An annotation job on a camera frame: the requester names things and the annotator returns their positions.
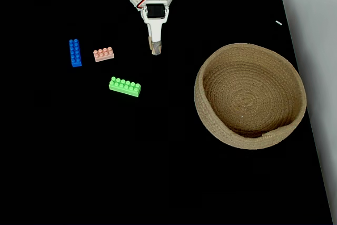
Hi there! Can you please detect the pink lego block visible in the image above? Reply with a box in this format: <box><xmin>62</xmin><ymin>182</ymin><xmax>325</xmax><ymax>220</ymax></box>
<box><xmin>93</xmin><ymin>46</ymin><xmax>115</xmax><ymax>63</ymax></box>

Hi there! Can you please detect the green lego block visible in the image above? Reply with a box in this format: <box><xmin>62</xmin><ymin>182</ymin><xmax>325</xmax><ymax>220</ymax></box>
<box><xmin>108</xmin><ymin>76</ymin><xmax>142</xmax><ymax>97</ymax></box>

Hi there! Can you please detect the blue lego block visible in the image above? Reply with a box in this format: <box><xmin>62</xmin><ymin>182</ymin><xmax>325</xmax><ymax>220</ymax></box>
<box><xmin>68</xmin><ymin>38</ymin><xmax>83</xmax><ymax>68</ymax></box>

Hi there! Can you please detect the round woven rope basket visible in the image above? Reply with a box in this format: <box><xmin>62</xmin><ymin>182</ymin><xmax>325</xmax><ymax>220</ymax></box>
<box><xmin>194</xmin><ymin>43</ymin><xmax>308</xmax><ymax>150</ymax></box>

